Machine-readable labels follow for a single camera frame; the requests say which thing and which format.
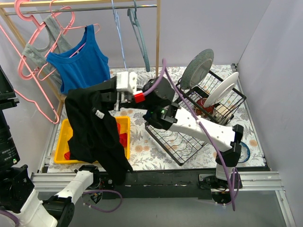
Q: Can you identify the blue tank top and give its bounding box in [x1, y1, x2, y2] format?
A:
[46, 25, 110, 95]

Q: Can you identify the black tank top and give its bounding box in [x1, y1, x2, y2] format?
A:
[65, 88, 133, 185]
[68, 134, 100, 163]

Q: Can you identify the thin pink hanger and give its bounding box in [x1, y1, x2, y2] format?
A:
[0, 23, 60, 125]
[37, 0, 86, 81]

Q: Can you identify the grey-blue hanger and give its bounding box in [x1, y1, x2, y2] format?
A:
[127, 0, 150, 72]

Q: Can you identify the light blue hanger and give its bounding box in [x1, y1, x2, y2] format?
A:
[111, 0, 127, 71]

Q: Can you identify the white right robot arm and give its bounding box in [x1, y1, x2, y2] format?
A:
[91, 77, 244, 188]

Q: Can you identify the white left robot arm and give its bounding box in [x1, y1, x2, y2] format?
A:
[0, 113, 101, 227]

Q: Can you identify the grey tank top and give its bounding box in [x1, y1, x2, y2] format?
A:
[29, 15, 72, 91]

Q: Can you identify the thick pink hanger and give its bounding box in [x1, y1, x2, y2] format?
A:
[14, 0, 46, 80]

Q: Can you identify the yellow plastic tray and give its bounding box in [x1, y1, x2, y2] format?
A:
[54, 116, 131, 164]

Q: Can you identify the red bowl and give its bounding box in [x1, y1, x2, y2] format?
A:
[193, 98, 214, 118]

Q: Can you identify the grey patterned plate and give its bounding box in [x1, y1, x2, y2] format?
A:
[180, 49, 214, 89]

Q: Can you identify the wooden clothes rack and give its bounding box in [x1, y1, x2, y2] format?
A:
[0, 0, 161, 124]

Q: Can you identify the floral table mat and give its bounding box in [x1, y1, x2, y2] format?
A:
[47, 65, 266, 173]

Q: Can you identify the white plate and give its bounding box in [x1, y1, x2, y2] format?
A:
[204, 72, 239, 107]

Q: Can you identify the cream bowl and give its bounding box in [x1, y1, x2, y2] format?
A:
[212, 105, 233, 125]

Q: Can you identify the blue white porcelain bowl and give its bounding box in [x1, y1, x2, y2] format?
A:
[238, 141, 250, 163]

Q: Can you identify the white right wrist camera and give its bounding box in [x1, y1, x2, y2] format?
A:
[116, 71, 142, 103]

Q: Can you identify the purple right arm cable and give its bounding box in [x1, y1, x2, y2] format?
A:
[142, 58, 241, 211]

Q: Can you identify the black wire dish rack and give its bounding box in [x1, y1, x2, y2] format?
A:
[145, 71, 246, 166]

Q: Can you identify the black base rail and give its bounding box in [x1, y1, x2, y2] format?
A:
[88, 169, 232, 205]

